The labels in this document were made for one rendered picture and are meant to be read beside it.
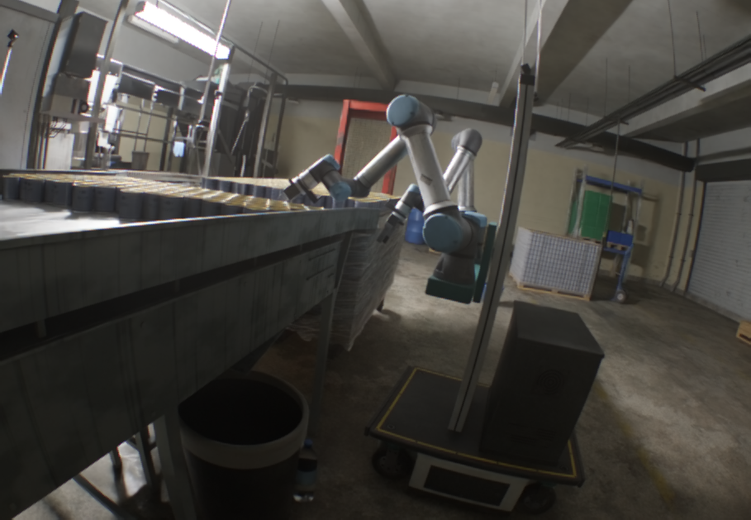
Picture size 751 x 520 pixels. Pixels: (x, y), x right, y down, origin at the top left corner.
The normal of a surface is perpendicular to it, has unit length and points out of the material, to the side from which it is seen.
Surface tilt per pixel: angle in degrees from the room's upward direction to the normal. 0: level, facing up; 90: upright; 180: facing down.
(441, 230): 96
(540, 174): 90
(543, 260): 88
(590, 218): 90
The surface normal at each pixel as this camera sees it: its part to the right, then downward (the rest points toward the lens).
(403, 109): -0.58, -0.11
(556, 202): -0.21, 0.10
